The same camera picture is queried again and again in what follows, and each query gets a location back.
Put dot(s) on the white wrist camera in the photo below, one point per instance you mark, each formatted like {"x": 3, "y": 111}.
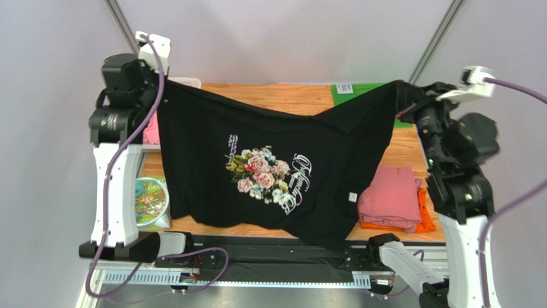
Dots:
{"x": 473, "y": 86}
{"x": 154, "y": 50}

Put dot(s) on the white label sticker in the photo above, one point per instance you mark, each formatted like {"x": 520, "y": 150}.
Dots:
{"x": 344, "y": 89}

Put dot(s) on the light pink shirt in basket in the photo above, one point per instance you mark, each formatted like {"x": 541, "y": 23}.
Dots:
{"x": 151, "y": 132}

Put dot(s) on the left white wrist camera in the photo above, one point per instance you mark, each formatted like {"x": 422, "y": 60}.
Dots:
{"x": 154, "y": 50}

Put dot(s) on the folded orange t shirt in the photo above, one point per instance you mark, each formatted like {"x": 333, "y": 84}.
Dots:
{"x": 425, "y": 226}

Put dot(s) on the white plastic basket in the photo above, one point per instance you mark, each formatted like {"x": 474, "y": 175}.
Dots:
{"x": 190, "y": 82}

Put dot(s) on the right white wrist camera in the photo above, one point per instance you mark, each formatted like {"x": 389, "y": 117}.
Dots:
{"x": 473, "y": 86}

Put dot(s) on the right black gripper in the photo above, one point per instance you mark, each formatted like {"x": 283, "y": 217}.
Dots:
{"x": 407, "y": 97}

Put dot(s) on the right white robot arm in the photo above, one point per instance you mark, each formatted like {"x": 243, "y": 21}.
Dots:
{"x": 461, "y": 195}

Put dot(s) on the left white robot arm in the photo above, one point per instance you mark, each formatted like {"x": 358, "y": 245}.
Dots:
{"x": 133, "y": 89}

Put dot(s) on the folded pink t shirt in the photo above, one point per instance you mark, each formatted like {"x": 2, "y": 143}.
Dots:
{"x": 391, "y": 201}

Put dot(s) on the green cutting mat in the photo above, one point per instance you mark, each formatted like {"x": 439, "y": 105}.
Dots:
{"x": 372, "y": 110}

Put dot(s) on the black floral t shirt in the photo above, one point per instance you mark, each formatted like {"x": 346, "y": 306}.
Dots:
{"x": 228, "y": 163}

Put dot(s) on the green snack bowl package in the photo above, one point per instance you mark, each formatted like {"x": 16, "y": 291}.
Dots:
{"x": 152, "y": 202}

